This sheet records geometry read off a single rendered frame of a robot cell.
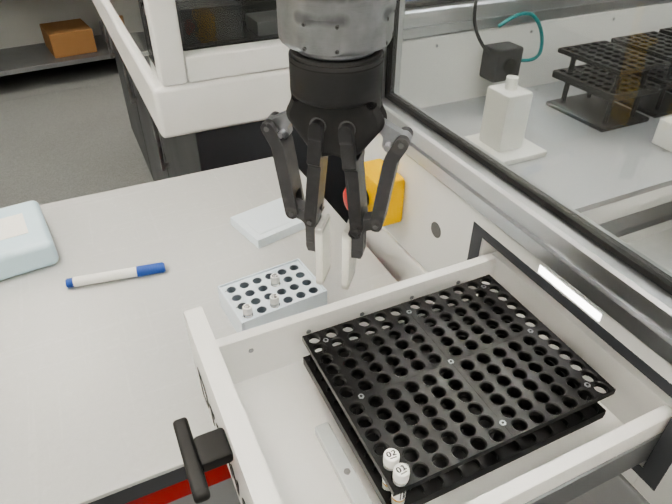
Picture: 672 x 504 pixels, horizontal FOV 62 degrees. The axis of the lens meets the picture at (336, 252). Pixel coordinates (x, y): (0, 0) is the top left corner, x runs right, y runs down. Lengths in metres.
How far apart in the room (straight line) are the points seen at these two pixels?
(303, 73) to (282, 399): 0.31
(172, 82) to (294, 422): 0.76
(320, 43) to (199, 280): 0.51
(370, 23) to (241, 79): 0.78
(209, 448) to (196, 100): 0.82
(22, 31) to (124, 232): 3.64
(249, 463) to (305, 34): 0.31
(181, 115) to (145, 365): 0.58
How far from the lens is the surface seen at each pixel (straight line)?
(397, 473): 0.44
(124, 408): 0.71
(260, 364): 0.59
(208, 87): 1.16
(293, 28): 0.43
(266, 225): 0.92
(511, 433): 0.49
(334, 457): 0.52
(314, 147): 0.48
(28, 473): 0.69
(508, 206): 0.60
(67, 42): 4.16
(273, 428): 0.56
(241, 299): 0.75
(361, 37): 0.42
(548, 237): 0.57
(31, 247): 0.93
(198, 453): 0.46
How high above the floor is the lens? 1.29
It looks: 37 degrees down
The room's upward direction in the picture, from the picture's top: straight up
